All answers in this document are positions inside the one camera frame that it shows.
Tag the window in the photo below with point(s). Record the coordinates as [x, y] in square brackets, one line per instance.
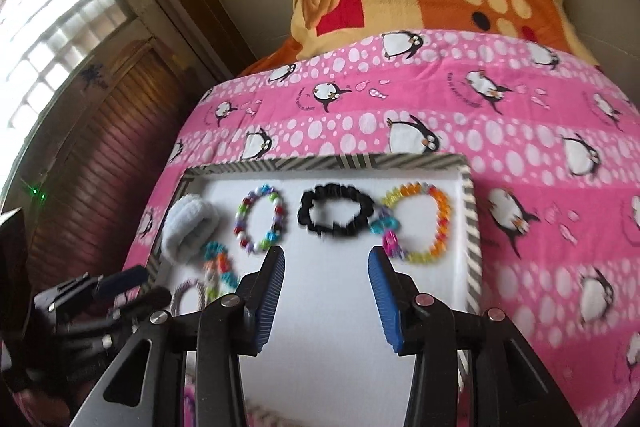
[50, 32]

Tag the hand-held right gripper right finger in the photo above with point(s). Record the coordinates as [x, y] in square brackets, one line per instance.
[382, 302]

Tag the light blue fuzzy scrunchie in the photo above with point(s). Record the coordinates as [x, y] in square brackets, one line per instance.
[187, 227]

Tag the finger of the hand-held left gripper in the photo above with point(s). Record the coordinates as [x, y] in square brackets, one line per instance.
[122, 279]
[145, 302]

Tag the striped cardboard box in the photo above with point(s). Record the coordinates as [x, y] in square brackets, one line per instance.
[330, 267]

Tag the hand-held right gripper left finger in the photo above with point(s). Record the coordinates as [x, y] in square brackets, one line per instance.
[267, 302]

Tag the pink penguin blanket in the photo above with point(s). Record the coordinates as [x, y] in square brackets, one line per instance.
[525, 157]

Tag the black scrunchie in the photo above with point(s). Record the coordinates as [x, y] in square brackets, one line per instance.
[310, 208]

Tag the wooden wardrobe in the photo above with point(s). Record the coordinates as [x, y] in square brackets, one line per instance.
[100, 157]

